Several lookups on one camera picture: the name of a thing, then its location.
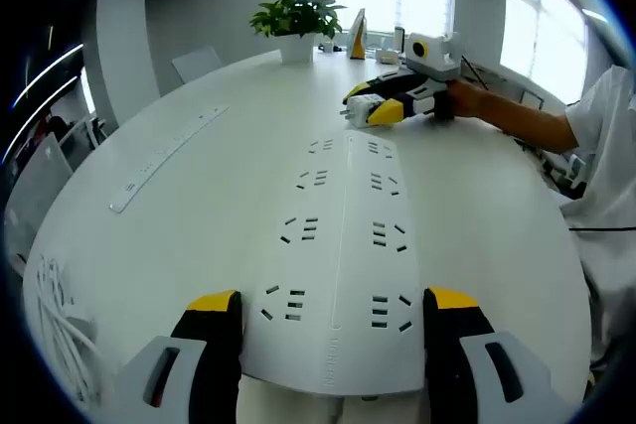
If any white power strip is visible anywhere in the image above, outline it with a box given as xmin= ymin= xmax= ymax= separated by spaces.
xmin=239 ymin=129 xmax=427 ymax=398

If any narrow bright window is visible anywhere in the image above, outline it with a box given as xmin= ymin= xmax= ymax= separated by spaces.
xmin=501 ymin=0 xmax=590 ymax=85

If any person's right hand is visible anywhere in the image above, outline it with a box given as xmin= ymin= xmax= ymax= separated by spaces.
xmin=445 ymin=78 xmax=493 ymax=118

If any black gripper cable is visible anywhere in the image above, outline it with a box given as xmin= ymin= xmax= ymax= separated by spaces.
xmin=460 ymin=55 xmax=492 ymax=93

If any white power strip cable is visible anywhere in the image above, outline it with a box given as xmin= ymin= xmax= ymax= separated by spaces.
xmin=33 ymin=253 xmax=114 ymax=413

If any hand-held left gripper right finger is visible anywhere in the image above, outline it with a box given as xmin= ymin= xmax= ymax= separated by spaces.
xmin=421 ymin=286 xmax=567 ymax=424

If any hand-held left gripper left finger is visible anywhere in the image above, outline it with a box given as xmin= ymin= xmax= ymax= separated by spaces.
xmin=116 ymin=289 xmax=244 ymax=424

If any yellow standing card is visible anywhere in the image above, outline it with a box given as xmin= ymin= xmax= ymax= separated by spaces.
xmin=347 ymin=8 xmax=369 ymax=61

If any thin black cable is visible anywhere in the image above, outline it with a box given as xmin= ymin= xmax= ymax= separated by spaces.
xmin=568 ymin=225 xmax=636 ymax=233

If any person's white shirt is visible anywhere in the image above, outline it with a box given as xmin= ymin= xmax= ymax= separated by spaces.
xmin=558 ymin=65 xmax=636 ymax=375

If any white plant pot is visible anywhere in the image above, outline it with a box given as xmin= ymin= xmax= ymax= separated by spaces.
xmin=278 ymin=32 xmax=318 ymax=65

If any green leafy plant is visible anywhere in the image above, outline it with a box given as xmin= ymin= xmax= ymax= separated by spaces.
xmin=248 ymin=0 xmax=348 ymax=40

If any flat built-in socket strip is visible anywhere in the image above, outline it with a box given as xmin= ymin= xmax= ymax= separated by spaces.
xmin=108 ymin=103 xmax=231 ymax=214

